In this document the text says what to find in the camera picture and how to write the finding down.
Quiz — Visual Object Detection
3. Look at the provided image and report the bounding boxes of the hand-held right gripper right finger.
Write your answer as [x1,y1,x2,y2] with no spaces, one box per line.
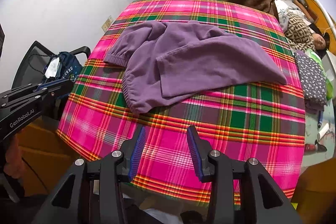
[187,125,302,224]

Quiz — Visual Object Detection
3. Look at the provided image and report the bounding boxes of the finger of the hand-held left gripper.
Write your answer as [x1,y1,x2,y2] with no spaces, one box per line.
[34,79,75,107]
[0,81,70,109]

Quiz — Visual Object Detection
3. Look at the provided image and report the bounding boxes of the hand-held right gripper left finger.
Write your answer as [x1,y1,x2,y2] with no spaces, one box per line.
[33,126,147,224]

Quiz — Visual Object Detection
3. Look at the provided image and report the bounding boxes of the purple pants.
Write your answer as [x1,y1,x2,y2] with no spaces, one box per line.
[103,20,288,114]

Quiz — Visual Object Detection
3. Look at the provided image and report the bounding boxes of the person's left hand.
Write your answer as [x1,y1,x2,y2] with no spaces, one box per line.
[3,132,24,174]

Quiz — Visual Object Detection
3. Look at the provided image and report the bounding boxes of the black mesh office chair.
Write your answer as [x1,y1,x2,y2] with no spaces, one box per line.
[12,41,91,90]

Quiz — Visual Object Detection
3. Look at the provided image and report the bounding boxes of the pink plaid blanket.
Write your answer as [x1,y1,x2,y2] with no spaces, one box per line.
[56,0,306,207]

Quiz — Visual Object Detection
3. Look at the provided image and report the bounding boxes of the red slipper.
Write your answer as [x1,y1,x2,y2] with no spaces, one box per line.
[304,143,327,153]

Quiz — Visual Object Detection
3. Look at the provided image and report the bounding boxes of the cardboard box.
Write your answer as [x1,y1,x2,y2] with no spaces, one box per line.
[291,158,336,214]

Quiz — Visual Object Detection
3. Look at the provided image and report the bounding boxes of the dark dotted cloth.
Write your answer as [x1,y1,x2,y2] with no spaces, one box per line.
[294,51,328,106]

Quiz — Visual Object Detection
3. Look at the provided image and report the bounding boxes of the green plastic bag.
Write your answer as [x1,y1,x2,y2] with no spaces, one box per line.
[306,48,334,98]

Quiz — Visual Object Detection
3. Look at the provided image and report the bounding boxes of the white floral quilt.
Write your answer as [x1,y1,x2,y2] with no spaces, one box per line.
[274,0,297,30]

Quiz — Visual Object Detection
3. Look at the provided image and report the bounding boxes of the wooden headboard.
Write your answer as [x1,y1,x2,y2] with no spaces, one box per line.
[283,0,336,38]

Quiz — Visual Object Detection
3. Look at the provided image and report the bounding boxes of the navy drawstring bag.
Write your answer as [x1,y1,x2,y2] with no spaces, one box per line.
[42,51,82,83]

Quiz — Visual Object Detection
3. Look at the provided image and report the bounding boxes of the beige wall socket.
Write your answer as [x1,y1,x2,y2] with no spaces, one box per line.
[102,17,114,32]

